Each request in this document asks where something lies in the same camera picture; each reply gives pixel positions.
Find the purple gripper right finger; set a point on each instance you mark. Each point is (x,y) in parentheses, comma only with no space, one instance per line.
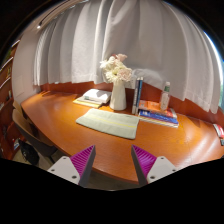
(150,168)

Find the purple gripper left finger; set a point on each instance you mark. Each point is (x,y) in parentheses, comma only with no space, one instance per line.
(77,168)

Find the light green folded towel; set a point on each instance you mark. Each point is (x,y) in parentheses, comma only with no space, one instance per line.
(117,124)

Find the black bag on floor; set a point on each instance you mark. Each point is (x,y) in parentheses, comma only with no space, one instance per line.
(29,153)

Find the blue flat book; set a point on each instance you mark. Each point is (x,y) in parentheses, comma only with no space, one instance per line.
(158,119)

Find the orange flat book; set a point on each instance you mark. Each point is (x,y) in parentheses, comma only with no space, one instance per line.
(155,108)

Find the yellow book under stack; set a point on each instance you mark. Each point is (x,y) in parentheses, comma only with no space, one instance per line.
(90,103)

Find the clear plastic water bottle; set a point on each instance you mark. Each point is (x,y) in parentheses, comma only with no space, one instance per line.
(164,99)

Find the grey chair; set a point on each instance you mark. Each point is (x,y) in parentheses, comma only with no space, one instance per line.
(41,143)

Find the wooden bookshelf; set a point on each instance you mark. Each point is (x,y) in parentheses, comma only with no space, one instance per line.
(8,130)

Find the white ceramic vase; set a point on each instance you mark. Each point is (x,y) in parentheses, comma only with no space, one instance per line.
(118,97)

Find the white book on stack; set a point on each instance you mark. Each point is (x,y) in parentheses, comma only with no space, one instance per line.
(97,95)

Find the upright grey book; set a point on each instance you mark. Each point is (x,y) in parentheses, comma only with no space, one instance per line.
(135,96)

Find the red item at edge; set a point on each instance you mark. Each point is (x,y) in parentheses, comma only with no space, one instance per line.
(220,133)

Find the upright blue book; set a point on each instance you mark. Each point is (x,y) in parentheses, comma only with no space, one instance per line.
(139,95)

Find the white pink flower bouquet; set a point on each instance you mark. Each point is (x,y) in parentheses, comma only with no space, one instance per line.
(115,70)

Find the white curtain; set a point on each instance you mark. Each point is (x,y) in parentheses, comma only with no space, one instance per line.
(161,44)

